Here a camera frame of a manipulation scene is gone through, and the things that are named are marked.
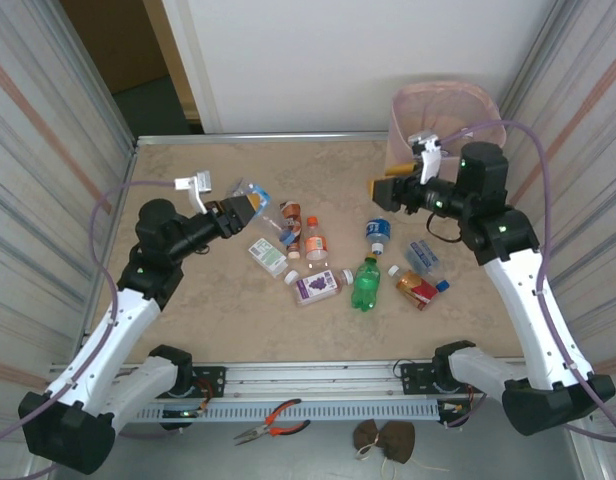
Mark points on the brown door panel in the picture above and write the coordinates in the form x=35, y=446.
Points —
x=113, y=40

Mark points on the purple grape label bottle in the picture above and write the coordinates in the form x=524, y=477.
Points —
x=318, y=287

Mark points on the orange label orange cap bottle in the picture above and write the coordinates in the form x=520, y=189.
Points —
x=316, y=244

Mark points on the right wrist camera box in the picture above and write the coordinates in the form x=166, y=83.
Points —
x=428, y=152

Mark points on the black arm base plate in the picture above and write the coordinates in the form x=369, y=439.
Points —
x=413, y=372
x=213, y=380

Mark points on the red yellow label bottle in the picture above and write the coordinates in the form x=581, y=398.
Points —
x=418, y=292

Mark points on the long aluminium mounting rail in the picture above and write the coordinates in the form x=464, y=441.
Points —
x=313, y=375

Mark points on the white door frame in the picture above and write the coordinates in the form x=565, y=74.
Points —
x=188, y=60

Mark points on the green plastic bottle yellow cap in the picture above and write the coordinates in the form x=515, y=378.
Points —
x=365, y=287

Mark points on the pink trash bin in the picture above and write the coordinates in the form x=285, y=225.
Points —
x=403, y=125

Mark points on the brown label plastic bottle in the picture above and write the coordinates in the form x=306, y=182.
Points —
x=290, y=217

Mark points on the blue label white cap bottle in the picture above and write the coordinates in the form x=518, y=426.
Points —
x=378, y=228

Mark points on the tan wooden door jamb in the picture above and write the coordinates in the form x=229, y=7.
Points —
x=170, y=55

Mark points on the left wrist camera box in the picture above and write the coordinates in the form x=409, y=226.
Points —
x=198, y=182

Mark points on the aluminium table edge rail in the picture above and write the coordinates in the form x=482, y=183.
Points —
x=263, y=137

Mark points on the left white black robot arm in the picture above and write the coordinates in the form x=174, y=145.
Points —
x=108, y=340

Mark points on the white green label bottle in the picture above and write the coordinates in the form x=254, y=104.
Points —
x=265, y=254

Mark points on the brown cloth pouch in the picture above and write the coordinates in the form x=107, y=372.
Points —
x=395, y=440

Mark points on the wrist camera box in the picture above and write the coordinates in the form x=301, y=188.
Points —
x=198, y=182
x=428, y=152

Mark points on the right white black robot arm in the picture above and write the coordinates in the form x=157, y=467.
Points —
x=528, y=310

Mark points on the light blue label bottle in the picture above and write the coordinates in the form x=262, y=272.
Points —
x=244, y=188

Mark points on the aluminium frame post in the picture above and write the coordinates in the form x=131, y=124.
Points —
x=85, y=65
x=535, y=50

